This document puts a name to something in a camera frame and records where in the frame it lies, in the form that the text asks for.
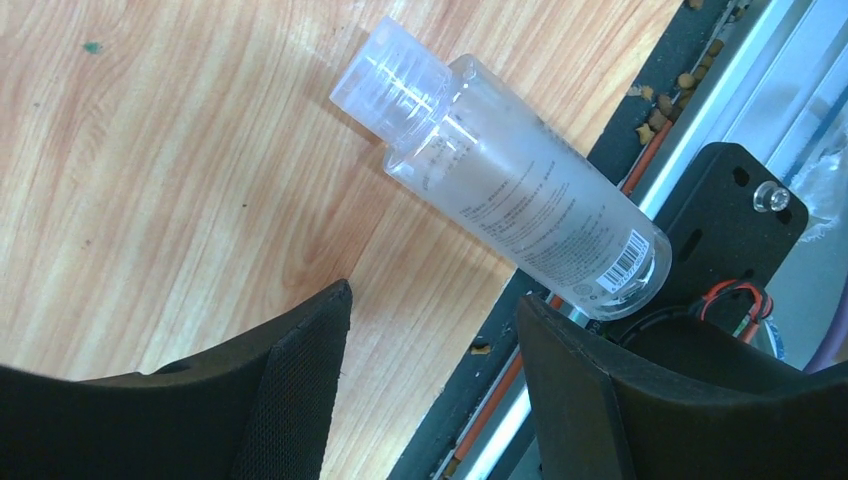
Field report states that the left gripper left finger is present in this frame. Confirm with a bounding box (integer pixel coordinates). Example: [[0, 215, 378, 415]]
[[1, 279, 353, 479]]

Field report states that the clear square bottle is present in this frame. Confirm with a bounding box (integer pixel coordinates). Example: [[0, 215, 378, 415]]
[[330, 17, 672, 321]]

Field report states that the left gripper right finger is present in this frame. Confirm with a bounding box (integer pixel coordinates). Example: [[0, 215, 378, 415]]
[[517, 297, 847, 479]]

